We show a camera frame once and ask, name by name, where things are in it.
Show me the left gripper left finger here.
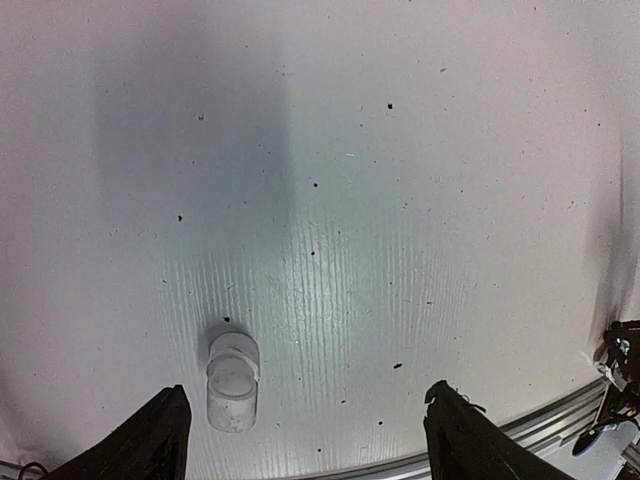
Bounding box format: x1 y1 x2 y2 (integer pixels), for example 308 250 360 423
47 385 191 480

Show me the white pipe elbow fitting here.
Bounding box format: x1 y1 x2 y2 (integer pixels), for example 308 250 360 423
205 322 261 434

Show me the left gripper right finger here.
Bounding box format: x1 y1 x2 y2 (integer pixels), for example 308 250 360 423
423 380 569 480

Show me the aluminium front rail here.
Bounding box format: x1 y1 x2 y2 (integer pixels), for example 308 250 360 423
323 380 639 479

